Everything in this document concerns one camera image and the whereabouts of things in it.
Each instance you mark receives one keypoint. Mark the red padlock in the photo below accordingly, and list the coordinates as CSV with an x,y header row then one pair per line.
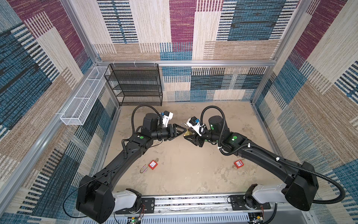
x,y
238,164
152,165

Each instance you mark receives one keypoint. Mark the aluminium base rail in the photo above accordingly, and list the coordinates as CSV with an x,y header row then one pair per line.
x,y
211,209

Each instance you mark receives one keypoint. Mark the brass padlock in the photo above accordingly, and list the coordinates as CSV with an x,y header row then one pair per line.
x,y
185,126

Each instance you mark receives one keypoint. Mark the black mounting plate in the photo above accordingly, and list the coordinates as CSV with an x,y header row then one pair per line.
x,y
238,203
145,205

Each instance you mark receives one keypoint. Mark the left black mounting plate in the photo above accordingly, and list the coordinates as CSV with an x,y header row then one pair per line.
x,y
145,205

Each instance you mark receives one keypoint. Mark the white wire mesh basket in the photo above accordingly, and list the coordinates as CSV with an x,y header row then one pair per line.
x,y
80,106

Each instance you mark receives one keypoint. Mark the black wire shelf rack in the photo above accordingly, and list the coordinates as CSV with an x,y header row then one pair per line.
x,y
135,84

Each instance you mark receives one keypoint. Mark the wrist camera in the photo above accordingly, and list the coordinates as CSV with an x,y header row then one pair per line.
x,y
166,117
196,125

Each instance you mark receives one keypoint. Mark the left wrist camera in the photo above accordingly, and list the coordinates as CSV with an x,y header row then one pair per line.
x,y
166,117

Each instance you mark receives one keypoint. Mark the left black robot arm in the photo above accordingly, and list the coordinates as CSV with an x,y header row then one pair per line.
x,y
96,198

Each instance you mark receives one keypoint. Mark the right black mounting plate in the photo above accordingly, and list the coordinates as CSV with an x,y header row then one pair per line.
x,y
238,203

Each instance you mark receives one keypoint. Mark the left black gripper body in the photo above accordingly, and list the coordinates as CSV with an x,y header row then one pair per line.
x,y
164,136

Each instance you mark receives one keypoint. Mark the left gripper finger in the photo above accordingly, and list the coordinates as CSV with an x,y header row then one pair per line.
x,y
178,133
179,128

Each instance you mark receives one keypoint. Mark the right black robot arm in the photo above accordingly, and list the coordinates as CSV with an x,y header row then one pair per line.
x,y
298,187

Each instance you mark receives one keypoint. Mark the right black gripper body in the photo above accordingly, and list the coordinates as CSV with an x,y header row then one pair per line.
x,y
207,134

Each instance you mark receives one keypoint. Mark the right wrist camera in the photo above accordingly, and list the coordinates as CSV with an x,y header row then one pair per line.
x,y
196,125

